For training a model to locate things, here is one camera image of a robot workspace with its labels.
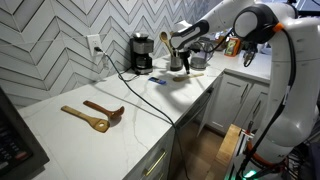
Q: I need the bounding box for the orange floral canister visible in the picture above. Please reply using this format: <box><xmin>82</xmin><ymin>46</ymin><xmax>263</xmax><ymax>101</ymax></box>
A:
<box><xmin>224</xmin><ymin>37</ymin><xmax>240</xmax><ymax>57</ymax></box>

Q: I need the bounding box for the black drip coffee maker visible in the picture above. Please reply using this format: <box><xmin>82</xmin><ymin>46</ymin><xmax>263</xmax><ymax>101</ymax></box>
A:
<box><xmin>130</xmin><ymin>33</ymin><xmax>154</xmax><ymax>75</ymax></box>

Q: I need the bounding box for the wooden spoon in holder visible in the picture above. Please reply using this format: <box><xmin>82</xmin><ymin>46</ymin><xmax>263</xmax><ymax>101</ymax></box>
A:
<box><xmin>159</xmin><ymin>32</ymin><xmax>173</xmax><ymax>55</ymax></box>

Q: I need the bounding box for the black microwave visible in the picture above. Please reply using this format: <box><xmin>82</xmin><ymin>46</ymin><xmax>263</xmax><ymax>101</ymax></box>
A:
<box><xmin>0</xmin><ymin>88</ymin><xmax>50</xmax><ymax>180</ymax></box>

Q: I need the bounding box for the small blue packet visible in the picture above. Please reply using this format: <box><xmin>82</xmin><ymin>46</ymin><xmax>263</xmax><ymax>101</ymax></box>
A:
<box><xmin>148</xmin><ymin>77</ymin><xmax>167</xmax><ymax>85</ymax></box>

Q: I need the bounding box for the white cabinet door left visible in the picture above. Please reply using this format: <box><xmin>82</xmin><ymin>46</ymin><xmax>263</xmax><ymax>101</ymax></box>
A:
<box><xmin>208</xmin><ymin>74</ymin><xmax>251</xmax><ymax>133</ymax></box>

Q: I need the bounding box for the metal utensil holder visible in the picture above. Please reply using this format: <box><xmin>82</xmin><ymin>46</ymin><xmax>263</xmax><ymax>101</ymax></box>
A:
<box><xmin>170</xmin><ymin>56</ymin><xmax>183</xmax><ymax>71</ymax></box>

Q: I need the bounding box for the brass drawer handle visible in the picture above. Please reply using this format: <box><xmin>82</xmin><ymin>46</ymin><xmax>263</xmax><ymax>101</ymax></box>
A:
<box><xmin>143</xmin><ymin>149</ymin><xmax>167</xmax><ymax>177</ymax></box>

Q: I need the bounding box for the wooden butcher block cart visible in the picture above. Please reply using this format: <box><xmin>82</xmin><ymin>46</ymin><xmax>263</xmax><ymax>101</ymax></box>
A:
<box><xmin>205</xmin><ymin>124</ymin><xmax>241</xmax><ymax>180</ymax></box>

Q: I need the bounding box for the black power cable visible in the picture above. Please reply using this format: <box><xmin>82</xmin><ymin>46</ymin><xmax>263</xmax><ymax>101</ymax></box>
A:
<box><xmin>94</xmin><ymin>46</ymin><xmax>191</xmax><ymax>180</ymax></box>

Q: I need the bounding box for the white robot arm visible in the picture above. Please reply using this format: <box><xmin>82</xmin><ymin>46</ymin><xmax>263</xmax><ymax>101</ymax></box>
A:
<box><xmin>170</xmin><ymin>0</ymin><xmax>320</xmax><ymax>180</ymax></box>

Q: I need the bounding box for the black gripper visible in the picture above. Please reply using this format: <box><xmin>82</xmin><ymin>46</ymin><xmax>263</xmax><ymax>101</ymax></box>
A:
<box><xmin>179</xmin><ymin>49</ymin><xmax>190</xmax><ymax>74</ymax></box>

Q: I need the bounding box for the dark brown wooden ladle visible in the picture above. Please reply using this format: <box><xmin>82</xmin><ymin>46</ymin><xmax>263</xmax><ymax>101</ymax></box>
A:
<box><xmin>83</xmin><ymin>100</ymin><xmax>125</xmax><ymax>120</ymax></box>

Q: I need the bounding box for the white wall outlet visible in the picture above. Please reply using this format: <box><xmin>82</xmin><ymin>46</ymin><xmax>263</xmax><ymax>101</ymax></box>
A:
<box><xmin>87</xmin><ymin>34</ymin><xmax>102</xmax><ymax>57</ymax></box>

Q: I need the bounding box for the light wooden spoon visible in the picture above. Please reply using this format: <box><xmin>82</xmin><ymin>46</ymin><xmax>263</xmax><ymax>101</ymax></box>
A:
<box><xmin>173</xmin><ymin>73</ymin><xmax>204</xmax><ymax>82</ymax></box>

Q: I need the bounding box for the light slotted wooden spatula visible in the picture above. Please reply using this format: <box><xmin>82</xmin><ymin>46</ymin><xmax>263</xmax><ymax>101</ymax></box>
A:
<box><xmin>61</xmin><ymin>106</ymin><xmax>110</xmax><ymax>133</ymax></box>

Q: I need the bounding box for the dishwasher front panel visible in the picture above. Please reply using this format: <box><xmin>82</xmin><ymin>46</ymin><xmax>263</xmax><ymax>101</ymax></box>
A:
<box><xmin>177</xmin><ymin>87</ymin><xmax>214</xmax><ymax>129</ymax></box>

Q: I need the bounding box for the white cabinet door right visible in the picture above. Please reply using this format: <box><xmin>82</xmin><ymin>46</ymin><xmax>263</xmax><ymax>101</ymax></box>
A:
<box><xmin>234</xmin><ymin>84</ymin><xmax>269</xmax><ymax>130</ymax></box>

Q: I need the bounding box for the glass electric kettle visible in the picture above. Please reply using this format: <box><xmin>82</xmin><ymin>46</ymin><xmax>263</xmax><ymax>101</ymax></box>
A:
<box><xmin>190</xmin><ymin>37</ymin><xmax>214</xmax><ymax>70</ymax></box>

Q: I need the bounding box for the white cabinet door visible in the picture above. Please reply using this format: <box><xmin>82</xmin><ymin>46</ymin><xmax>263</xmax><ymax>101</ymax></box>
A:
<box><xmin>234</xmin><ymin>84</ymin><xmax>269</xmax><ymax>130</ymax></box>
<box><xmin>208</xmin><ymin>74</ymin><xmax>251</xmax><ymax>133</ymax></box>

